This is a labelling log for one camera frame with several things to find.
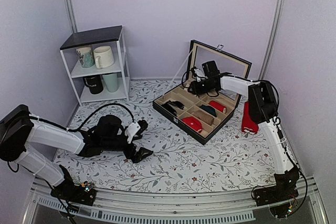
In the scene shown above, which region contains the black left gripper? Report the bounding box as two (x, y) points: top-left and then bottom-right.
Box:
(102, 134), (153, 163)

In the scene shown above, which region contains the black compartment storage box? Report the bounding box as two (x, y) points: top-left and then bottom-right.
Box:
(153, 40), (251, 145)

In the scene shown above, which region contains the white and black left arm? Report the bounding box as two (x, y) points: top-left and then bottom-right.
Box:
(1, 104), (153, 200)

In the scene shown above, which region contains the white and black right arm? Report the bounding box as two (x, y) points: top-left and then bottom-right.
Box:
(187, 60), (299, 201)

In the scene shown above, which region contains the red rolled sock rear compartment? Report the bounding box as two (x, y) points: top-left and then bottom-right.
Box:
(209, 100), (226, 113)

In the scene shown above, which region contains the red rolled sock compartment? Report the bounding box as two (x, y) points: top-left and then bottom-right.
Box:
(182, 116), (203, 133)
(209, 100), (226, 113)

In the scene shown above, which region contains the dark green sock in box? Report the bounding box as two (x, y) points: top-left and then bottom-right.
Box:
(200, 104), (217, 118)

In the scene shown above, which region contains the red rolled sock front compartment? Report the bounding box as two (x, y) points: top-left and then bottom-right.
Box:
(182, 116), (203, 133)

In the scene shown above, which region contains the black sock in box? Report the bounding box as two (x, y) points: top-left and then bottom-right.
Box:
(162, 100), (184, 116)

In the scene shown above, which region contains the beige rolled sock in box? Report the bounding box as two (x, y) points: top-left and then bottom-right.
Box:
(191, 110), (214, 125)

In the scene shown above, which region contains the red folded sock on table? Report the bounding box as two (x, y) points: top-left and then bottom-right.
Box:
(241, 101), (259, 134)

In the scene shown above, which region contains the pale green tumbler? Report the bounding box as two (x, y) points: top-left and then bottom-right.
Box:
(102, 73), (119, 92)

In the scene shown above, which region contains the floral patterned table mat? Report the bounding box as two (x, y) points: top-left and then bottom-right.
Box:
(54, 80), (275, 194)

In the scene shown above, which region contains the black ceramic mug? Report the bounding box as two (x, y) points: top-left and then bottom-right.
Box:
(82, 75), (103, 94)

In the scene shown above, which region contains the white ceramic mug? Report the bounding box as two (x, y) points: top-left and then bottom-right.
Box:
(93, 46), (114, 69)

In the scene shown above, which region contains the white shelf with black top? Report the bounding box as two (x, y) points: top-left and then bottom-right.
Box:
(60, 25), (130, 105)

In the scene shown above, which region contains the patterned teal ceramic cup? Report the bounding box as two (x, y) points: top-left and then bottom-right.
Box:
(76, 46), (95, 68)

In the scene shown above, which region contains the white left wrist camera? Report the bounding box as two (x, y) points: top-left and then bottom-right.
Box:
(125, 122), (140, 144)

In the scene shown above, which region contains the aluminium table edge rail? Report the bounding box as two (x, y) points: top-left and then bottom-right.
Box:
(23, 177), (330, 223)

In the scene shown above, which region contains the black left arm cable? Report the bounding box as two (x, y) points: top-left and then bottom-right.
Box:
(7, 102), (136, 174)

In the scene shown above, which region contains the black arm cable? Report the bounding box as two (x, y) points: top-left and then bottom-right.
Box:
(7, 102), (136, 174)
(181, 66), (308, 196)

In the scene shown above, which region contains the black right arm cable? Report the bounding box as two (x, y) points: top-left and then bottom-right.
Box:
(181, 66), (308, 196)

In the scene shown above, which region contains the right aluminium corner post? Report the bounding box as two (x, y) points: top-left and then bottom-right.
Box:
(258, 0), (285, 79)

